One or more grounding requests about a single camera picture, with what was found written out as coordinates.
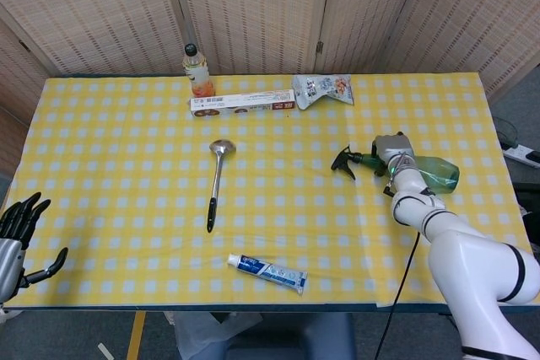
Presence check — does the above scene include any crumpled white snack bag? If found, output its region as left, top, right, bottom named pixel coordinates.
left=291, top=73, right=356, bottom=110

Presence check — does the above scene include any metal ladle black handle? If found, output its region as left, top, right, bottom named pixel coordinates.
left=206, top=138, right=237, bottom=234

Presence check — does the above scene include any woven folding screen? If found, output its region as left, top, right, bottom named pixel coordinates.
left=0, top=0, right=540, bottom=175

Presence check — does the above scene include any long white cling film box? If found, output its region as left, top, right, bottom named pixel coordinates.
left=189, top=89, right=296, bottom=119

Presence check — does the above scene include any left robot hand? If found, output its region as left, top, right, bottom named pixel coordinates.
left=0, top=191, right=69, bottom=304

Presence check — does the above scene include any yellow white checked tablecloth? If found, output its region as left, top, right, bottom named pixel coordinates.
left=6, top=73, right=540, bottom=309

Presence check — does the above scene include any white blue toothpaste tube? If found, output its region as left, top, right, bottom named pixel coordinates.
left=227, top=252, right=309, bottom=296

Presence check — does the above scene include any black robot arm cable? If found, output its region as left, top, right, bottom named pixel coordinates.
left=373, top=231, right=422, bottom=360

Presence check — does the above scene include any green spray bottle black trigger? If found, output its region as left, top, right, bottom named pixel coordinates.
left=330, top=144, right=461, bottom=196

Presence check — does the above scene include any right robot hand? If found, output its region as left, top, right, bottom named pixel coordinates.
left=370, top=132, right=417, bottom=178

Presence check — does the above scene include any white plastic bag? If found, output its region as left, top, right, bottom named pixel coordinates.
left=172, top=312, right=263, bottom=360

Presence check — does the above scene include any orange drink bottle black cap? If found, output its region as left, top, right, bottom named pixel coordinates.
left=181, top=42, right=216, bottom=99

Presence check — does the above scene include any dark blue chair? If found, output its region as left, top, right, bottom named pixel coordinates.
left=225, top=313, right=356, bottom=360

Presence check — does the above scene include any white power strip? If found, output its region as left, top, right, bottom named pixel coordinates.
left=501, top=142, right=540, bottom=169

